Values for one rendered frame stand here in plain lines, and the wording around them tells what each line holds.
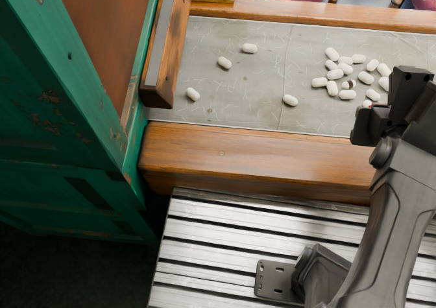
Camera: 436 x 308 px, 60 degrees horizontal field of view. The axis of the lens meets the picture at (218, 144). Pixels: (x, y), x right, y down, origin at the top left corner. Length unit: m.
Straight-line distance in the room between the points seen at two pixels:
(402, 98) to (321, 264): 0.27
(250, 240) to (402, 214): 0.42
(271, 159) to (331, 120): 0.17
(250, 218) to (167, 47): 0.39
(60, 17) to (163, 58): 0.36
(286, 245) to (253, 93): 0.33
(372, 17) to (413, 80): 0.45
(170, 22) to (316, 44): 0.36
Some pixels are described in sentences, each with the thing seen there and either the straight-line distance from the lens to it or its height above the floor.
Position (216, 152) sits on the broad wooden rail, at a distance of 0.75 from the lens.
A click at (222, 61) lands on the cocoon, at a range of 0.87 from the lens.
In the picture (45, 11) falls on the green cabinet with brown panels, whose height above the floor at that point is 1.18.
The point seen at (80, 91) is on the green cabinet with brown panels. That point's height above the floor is 1.07.
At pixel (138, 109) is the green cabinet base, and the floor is 0.83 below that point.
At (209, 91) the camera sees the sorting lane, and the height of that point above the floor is 0.74.
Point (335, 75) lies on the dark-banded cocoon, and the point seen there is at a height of 0.76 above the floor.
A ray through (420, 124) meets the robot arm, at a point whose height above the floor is 1.04.
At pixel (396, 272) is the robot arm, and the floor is 1.08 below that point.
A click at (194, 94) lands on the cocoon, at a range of 0.82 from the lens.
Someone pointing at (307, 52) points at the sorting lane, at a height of 0.74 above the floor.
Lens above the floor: 1.45
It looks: 65 degrees down
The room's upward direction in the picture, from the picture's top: straight up
